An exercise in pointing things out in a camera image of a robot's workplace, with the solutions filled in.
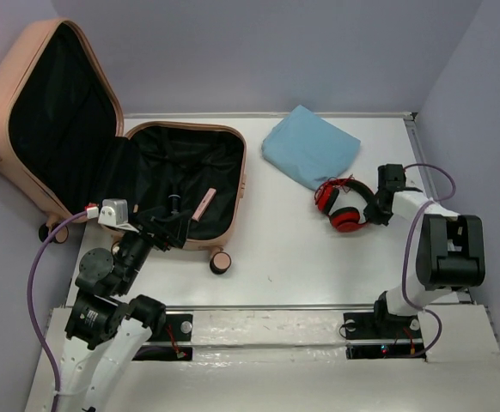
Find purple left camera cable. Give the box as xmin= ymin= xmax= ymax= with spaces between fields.
xmin=26 ymin=204 xmax=101 ymax=412

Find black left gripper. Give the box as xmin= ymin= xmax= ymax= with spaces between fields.
xmin=117 ymin=203 xmax=194 ymax=292

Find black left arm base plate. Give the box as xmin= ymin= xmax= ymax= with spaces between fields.
xmin=133 ymin=313 xmax=193 ymax=362

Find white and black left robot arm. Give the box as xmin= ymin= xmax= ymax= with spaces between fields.
xmin=51 ymin=199 xmax=192 ymax=411

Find light blue cloth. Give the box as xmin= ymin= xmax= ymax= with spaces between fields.
xmin=261 ymin=106 xmax=361 ymax=191

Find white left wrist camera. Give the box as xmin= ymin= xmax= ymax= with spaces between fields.
xmin=98 ymin=198 xmax=139 ymax=233

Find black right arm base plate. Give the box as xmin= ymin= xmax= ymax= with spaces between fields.
xmin=338 ymin=312 xmax=425 ymax=361

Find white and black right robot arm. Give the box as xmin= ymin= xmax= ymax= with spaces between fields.
xmin=364 ymin=164 xmax=486 ymax=336

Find pink hard-shell suitcase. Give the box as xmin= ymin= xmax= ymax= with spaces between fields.
xmin=0 ymin=18 xmax=247 ymax=275

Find red and black headphones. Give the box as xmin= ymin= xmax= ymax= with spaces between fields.
xmin=314 ymin=175 xmax=374 ymax=233

